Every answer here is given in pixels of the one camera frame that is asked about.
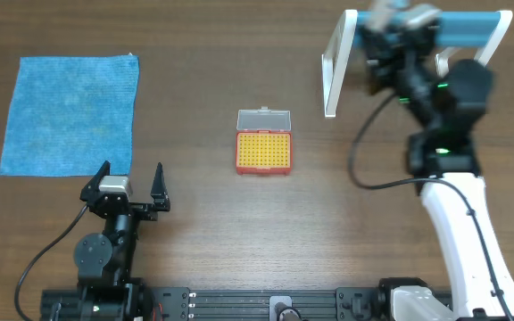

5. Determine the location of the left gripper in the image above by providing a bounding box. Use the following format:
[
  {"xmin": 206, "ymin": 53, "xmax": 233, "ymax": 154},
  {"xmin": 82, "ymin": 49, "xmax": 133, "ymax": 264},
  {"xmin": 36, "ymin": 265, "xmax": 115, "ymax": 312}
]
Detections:
[{"xmin": 79, "ymin": 160, "xmax": 171, "ymax": 222}]

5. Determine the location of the blue cloth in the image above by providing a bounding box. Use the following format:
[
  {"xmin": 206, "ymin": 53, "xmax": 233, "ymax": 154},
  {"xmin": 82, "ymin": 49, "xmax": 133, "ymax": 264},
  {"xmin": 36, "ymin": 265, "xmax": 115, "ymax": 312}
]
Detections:
[{"xmin": 0, "ymin": 53, "xmax": 141, "ymax": 178}]

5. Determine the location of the red and yellow tip box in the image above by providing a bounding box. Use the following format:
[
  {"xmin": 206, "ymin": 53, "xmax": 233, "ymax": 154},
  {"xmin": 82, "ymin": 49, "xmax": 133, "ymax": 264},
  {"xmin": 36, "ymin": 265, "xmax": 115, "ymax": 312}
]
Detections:
[{"xmin": 235, "ymin": 105, "xmax": 294, "ymax": 177}]

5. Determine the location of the white and blue stand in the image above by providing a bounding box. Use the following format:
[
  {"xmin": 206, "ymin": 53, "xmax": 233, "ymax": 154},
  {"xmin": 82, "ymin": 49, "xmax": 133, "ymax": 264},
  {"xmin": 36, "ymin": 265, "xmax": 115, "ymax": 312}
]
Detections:
[{"xmin": 321, "ymin": 8, "xmax": 514, "ymax": 119}]

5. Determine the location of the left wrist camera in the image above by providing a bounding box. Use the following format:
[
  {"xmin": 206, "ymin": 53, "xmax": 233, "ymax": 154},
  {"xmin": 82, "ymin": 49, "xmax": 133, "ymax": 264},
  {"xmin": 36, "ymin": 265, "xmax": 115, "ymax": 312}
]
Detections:
[{"xmin": 97, "ymin": 175, "xmax": 134, "ymax": 199}]

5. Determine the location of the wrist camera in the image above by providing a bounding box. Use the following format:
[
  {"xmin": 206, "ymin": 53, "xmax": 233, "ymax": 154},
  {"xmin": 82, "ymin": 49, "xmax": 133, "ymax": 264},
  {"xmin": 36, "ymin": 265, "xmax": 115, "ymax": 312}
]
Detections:
[
  {"xmin": 97, "ymin": 175, "xmax": 134, "ymax": 199},
  {"xmin": 404, "ymin": 3, "xmax": 443, "ymax": 30}
]

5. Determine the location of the black cable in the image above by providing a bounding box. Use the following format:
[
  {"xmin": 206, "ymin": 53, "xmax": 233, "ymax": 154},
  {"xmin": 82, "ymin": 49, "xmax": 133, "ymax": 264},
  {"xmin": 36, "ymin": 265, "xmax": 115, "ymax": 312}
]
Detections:
[
  {"xmin": 13, "ymin": 203, "xmax": 91, "ymax": 321},
  {"xmin": 347, "ymin": 91, "xmax": 472, "ymax": 215}
]

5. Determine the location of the mounting rail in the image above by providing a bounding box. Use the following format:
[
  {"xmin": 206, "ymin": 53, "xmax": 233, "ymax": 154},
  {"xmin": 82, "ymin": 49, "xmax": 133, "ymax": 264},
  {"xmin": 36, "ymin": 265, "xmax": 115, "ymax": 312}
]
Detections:
[{"xmin": 40, "ymin": 287, "xmax": 394, "ymax": 321}]

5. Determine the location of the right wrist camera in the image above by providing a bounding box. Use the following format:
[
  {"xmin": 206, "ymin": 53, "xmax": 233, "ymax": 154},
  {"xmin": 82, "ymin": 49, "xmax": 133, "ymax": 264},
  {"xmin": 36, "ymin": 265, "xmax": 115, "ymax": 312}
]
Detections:
[{"xmin": 404, "ymin": 3, "xmax": 443, "ymax": 30}]

